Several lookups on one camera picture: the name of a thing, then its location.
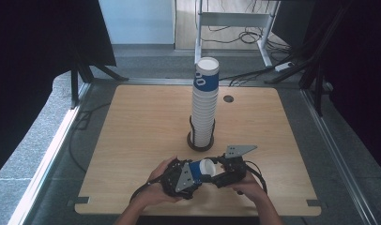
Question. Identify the black metal stand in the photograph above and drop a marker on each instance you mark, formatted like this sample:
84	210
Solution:
74	84
318	78

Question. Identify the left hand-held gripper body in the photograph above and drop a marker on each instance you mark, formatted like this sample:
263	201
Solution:
185	178

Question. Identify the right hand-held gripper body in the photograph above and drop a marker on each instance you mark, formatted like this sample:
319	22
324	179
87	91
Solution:
231	170

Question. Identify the person's left hand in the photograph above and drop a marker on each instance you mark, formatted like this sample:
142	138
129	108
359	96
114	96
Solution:
152	192

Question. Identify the stack of white paper cups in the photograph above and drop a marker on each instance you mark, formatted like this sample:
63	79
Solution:
205	103

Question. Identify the person's right hand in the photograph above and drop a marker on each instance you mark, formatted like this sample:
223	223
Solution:
249	189

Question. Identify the aluminium floor rail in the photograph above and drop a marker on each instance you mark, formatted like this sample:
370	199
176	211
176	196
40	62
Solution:
54	156
342	156

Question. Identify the black round table grommet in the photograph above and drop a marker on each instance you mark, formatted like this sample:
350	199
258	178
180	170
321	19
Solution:
228	98

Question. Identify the blue paper cup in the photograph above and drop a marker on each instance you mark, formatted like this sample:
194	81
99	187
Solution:
198	170

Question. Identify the white metal desk frame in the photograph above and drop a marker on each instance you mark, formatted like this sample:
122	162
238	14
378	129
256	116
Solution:
232	19

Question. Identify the white power strip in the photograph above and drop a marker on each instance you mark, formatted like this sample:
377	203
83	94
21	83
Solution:
284	66

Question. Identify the black curtain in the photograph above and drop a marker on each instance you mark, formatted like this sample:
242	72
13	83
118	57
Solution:
32	62
360	78

